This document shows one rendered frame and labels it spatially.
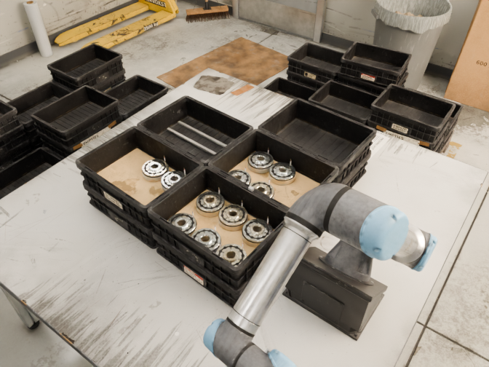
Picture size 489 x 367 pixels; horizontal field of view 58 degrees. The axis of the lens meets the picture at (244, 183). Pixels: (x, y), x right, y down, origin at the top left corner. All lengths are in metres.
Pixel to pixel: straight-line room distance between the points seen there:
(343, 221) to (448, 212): 1.03
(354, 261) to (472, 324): 1.24
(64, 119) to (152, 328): 1.66
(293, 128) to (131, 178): 0.74
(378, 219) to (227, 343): 0.42
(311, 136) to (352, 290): 0.85
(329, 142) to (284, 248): 1.01
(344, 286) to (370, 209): 0.42
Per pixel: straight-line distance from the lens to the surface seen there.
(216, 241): 1.49
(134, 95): 3.17
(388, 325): 1.57
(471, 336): 2.52
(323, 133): 2.00
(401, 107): 2.92
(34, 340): 2.48
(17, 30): 4.79
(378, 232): 0.95
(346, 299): 1.39
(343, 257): 1.42
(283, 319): 1.51
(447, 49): 4.31
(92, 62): 3.42
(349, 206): 0.98
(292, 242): 1.02
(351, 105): 3.05
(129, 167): 1.85
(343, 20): 4.56
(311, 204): 1.01
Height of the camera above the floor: 2.01
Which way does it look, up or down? 43 degrees down
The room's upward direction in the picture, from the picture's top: straight up
